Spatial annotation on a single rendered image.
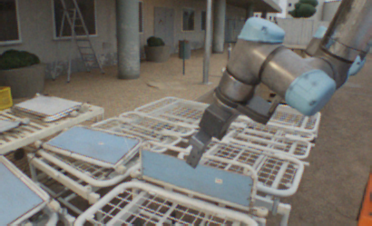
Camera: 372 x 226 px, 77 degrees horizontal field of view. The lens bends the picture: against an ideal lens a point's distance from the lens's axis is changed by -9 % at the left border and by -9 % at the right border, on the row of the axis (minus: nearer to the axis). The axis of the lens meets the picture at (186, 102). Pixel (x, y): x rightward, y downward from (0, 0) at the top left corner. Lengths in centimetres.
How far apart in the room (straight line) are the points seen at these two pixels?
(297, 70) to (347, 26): 14
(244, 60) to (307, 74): 11
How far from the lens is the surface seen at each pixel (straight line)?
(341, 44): 52
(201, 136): 51
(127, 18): 692
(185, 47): 768
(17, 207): 157
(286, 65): 43
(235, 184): 145
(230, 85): 49
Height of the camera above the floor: 146
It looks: 17 degrees down
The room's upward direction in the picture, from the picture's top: 1 degrees clockwise
